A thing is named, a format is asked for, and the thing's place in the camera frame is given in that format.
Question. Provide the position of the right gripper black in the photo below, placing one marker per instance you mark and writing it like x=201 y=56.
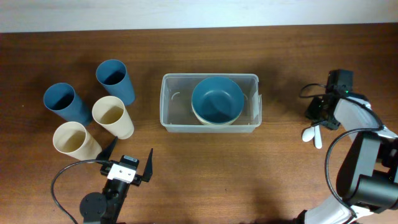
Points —
x=310 y=112

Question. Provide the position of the blue cup near container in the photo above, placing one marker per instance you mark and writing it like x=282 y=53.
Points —
x=113 y=76

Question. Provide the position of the white plastic fork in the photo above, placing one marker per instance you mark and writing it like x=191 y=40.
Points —
x=317 y=137

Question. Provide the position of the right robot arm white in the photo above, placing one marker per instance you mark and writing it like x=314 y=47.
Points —
x=366 y=183

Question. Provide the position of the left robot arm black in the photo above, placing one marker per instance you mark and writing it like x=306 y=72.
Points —
x=104 y=207

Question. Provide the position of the white plastic spoon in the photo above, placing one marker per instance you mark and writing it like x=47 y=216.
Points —
x=308 y=134

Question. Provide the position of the blue bowl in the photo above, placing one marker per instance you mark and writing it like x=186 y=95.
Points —
x=218 y=99

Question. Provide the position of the clear plastic container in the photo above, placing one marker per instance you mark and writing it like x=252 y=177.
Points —
x=176 y=113

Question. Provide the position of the cream cup front left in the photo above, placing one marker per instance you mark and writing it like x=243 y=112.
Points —
x=72 y=138

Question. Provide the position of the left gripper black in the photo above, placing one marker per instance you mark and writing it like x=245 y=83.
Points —
x=147 y=172

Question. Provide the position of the blue cup far left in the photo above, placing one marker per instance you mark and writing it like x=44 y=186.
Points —
x=62 y=99

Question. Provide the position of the cream cup near container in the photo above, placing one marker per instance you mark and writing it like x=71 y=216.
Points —
x=111 y=113

